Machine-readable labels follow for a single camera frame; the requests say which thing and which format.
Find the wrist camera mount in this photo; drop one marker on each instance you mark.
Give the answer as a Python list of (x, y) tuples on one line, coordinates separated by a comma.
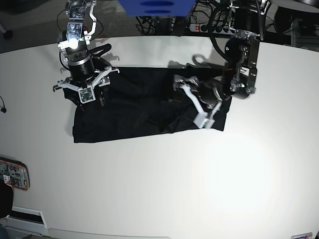
[(205, 116), (85, 89)]

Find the black chair wheel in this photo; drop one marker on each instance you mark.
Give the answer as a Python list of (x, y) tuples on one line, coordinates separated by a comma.
[(8, 35)]

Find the small colourful card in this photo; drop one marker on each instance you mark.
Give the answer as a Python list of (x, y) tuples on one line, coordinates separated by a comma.
[(303, 236)]

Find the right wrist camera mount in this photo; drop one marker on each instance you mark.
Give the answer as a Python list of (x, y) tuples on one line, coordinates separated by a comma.
[(85, 89)]

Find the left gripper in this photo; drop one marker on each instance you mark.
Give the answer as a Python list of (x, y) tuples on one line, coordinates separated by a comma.
[(210, 93)]

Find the white power strip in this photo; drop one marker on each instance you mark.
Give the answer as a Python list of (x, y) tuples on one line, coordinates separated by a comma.
[(203, 28)]

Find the blue plastic bin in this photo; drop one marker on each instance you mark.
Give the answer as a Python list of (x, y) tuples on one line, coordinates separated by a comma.
[(157, 7)]

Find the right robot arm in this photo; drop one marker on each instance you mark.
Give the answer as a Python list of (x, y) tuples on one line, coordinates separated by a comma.
[(73, 42)]

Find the black T-shirt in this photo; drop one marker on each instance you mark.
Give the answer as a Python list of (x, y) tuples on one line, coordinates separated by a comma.
[(139, 102)]

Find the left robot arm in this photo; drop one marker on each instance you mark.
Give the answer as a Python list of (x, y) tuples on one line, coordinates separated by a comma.
[(245, 19)]

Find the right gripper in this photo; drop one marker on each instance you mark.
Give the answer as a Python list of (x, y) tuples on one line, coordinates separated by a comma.
[(89, 72)]

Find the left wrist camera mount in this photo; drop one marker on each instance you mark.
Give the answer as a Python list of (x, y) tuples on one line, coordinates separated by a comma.
[(205, 116)]

